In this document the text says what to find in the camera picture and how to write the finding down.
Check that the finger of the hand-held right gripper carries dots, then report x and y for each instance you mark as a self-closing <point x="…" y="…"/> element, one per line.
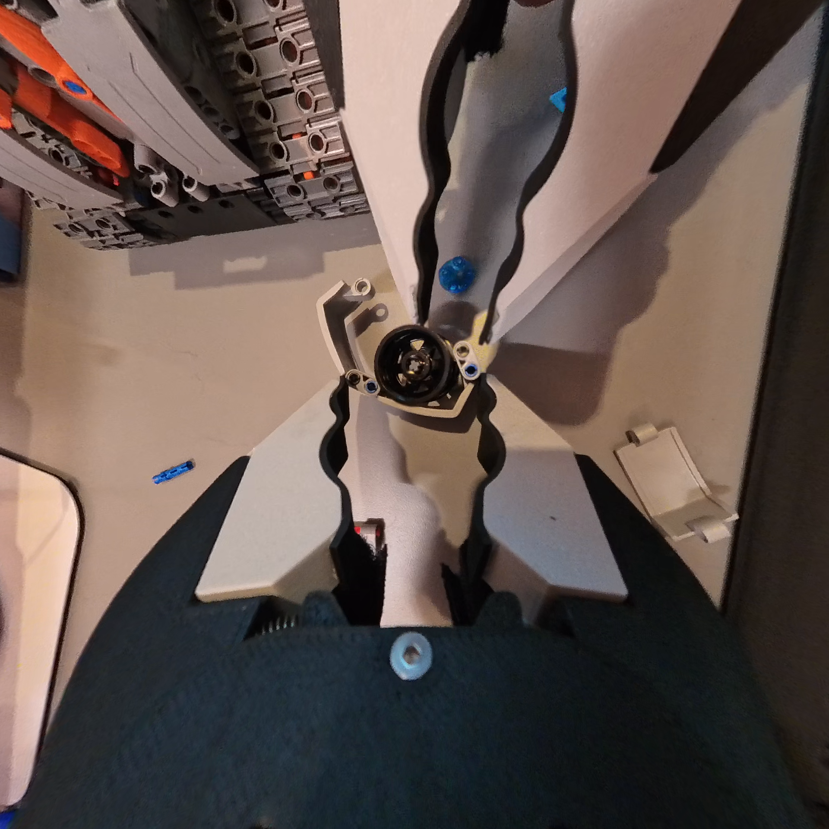
<point x="382" y="91"/>
<point x="622" y="78"/>

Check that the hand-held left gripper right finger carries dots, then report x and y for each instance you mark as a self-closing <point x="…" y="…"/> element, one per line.
<point x="557" y="518"/>

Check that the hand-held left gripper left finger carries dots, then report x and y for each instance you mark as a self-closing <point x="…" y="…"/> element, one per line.
<point x="279" y="518"/>

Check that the small black wheel assembly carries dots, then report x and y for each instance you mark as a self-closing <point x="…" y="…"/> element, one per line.
<point x="415" y="363"/>

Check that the grey curved panel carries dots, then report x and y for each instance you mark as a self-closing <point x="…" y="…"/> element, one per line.
<point x="340" y="317"/>

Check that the small grey red connector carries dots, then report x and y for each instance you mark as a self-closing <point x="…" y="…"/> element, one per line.
<point x="369" y="531"/>

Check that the small blue pin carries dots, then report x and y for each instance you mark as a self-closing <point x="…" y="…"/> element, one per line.
<point x="172" y="472"/>

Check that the grey flat hinged panel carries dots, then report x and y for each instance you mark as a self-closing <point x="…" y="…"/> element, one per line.
<point x="674" y="482"/>

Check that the blue round stud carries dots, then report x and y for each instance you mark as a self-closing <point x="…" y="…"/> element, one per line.
<point x="456" y="273"/>

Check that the grey orange tracked toy robot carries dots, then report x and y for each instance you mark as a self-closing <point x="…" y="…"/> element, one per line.
<point x="169" y="104"/>

